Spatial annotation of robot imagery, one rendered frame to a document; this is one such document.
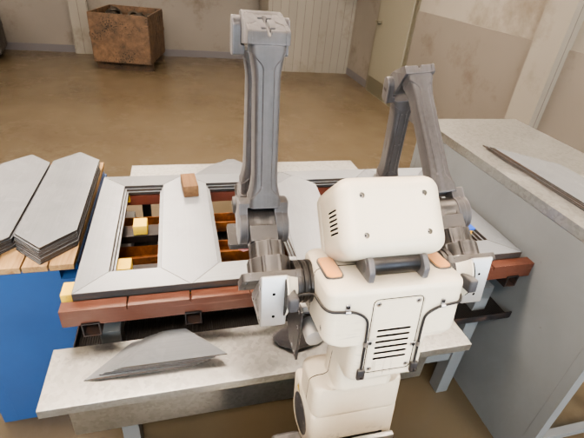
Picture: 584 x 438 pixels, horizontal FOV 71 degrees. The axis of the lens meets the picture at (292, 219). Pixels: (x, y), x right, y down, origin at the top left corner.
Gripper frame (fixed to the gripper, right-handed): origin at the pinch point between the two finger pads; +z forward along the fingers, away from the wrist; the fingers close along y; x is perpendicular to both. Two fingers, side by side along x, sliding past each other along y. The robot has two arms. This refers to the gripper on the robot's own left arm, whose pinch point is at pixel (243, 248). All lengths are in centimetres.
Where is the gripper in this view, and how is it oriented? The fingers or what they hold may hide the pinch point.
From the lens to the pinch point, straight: 120.0
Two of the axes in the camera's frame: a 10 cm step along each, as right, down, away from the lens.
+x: 1.7, 8.6, -4.8
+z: -1.8, 5.1, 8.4
